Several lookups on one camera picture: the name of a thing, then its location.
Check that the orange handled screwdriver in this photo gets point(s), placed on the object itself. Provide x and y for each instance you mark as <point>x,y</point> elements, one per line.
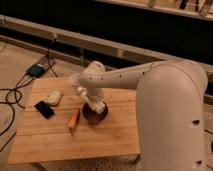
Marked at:
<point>74,119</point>

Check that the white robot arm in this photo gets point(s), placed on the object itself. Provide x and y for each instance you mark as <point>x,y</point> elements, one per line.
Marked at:
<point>169,109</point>

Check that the dark purple ceramic bowl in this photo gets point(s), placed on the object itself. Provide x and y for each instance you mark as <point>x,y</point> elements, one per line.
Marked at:
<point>93,117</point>

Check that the black smartphone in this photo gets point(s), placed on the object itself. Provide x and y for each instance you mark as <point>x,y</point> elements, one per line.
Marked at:
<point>44,109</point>

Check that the black power adapter box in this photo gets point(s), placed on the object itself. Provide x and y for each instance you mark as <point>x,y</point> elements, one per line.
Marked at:
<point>35,71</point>

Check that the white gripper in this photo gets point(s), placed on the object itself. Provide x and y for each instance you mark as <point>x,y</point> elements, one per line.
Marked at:
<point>94,95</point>

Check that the wooden table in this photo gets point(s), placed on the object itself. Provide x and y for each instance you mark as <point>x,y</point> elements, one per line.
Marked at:
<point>42,140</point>

